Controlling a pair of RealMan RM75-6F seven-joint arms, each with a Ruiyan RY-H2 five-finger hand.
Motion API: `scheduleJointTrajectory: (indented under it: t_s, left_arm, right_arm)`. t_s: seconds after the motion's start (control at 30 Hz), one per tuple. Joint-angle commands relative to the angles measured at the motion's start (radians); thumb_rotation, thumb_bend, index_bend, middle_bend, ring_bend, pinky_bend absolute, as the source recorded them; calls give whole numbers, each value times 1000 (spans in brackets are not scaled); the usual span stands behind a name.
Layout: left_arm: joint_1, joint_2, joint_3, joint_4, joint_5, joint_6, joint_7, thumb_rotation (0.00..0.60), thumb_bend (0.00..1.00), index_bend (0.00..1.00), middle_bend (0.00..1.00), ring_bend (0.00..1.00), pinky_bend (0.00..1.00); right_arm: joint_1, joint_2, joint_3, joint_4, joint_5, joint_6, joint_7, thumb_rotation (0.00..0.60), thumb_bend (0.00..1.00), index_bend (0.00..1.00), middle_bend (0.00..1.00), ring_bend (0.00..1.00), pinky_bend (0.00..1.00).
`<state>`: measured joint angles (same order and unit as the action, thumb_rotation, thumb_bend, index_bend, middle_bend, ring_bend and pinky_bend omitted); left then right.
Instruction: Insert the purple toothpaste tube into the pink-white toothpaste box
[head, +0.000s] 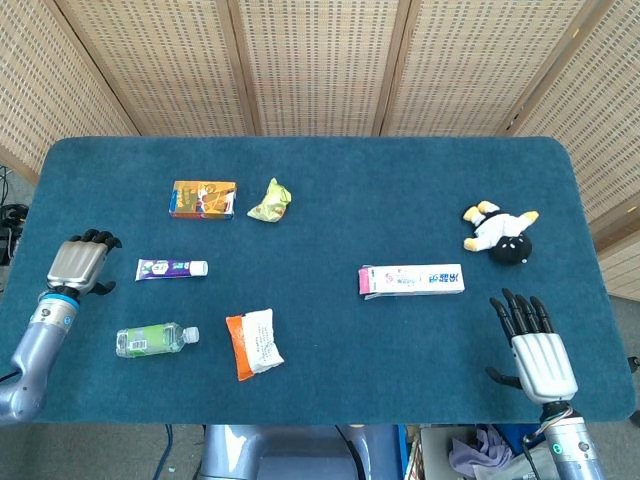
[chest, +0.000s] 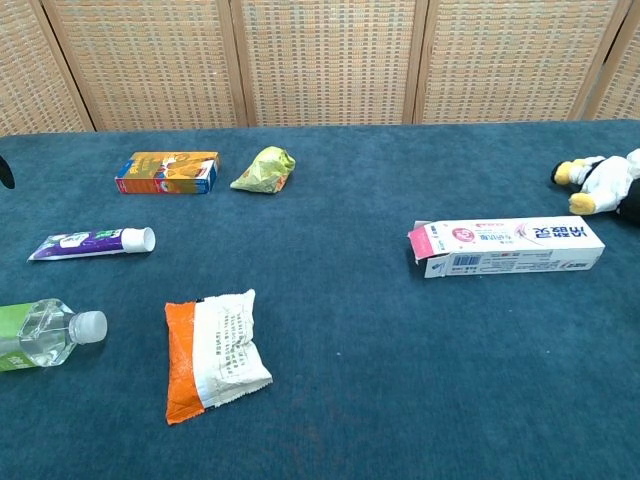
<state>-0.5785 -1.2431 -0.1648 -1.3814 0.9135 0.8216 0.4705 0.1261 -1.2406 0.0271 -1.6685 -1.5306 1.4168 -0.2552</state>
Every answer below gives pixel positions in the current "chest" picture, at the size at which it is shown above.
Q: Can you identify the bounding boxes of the clear bottle green label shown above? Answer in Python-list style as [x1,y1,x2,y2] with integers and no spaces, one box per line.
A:
[0,298,109,374]

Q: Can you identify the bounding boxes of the bamboo folding screen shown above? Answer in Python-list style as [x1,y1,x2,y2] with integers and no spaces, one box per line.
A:
[0,0,640,137]

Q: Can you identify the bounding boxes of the purple toothpaste tube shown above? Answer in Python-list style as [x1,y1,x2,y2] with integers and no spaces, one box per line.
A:
[27,226,157,263]

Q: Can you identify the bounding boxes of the teal felt table mat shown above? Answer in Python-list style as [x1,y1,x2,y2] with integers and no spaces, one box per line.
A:
[0,118,640,480]

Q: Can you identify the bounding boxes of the orange white snack packet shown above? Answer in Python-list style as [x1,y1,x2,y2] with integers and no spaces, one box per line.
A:
[164,288,274,427]

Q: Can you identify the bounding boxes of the black white penguin plush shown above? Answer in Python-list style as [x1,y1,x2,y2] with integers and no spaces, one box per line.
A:
[550,148,640,225]

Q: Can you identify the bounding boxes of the white pink toothpaste box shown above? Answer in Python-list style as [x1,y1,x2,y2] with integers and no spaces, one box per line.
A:
[406,215,607,280]

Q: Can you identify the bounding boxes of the yellow-green crumpled snack bag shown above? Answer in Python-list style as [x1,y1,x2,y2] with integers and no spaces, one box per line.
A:
[229,145,297,196]

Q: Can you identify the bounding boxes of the orange blue snack box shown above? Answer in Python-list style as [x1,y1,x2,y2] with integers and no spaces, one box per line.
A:
[114,151,221,196]

